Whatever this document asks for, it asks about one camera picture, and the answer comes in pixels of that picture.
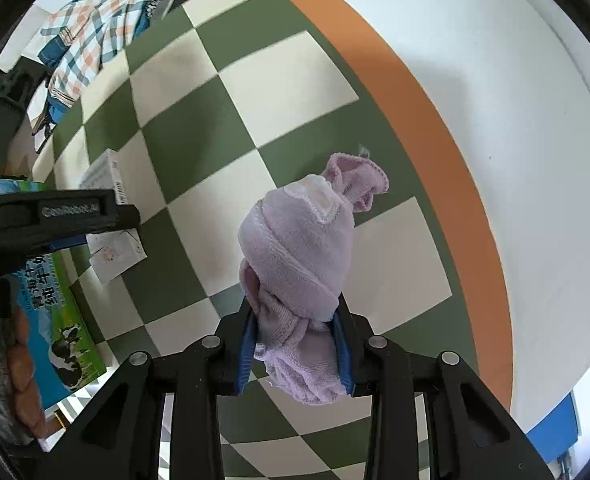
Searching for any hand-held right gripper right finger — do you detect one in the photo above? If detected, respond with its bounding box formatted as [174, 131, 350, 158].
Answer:
[331, 294, 543, 480]

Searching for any plaid blanket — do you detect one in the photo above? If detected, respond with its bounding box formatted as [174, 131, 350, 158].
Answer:
[24, 0, 188, 111]

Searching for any white sheet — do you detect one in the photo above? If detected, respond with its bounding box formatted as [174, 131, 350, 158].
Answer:
[0, 4, 52, 73]

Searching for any purple cloth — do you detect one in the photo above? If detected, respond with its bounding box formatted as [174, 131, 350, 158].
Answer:
[238, 152, 391, 407]

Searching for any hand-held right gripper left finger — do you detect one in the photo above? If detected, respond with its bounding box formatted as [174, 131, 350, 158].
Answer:
[67, 299, 257, 480]

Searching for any white leaflet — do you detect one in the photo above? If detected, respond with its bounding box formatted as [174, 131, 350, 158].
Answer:
[80, 148, 147, 285]

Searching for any blue chair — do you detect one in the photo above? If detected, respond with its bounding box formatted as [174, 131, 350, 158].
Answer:
[524, 391, 582, 462]

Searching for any cardboard box with cow print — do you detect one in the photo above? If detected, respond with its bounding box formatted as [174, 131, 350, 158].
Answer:
[0, 176, 109, 412]

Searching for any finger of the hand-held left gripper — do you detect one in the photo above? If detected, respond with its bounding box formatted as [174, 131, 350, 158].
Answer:
[0, 67, 47, 197]

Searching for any person's left hand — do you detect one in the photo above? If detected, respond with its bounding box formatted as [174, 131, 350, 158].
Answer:
[0, 292, 48, 440]

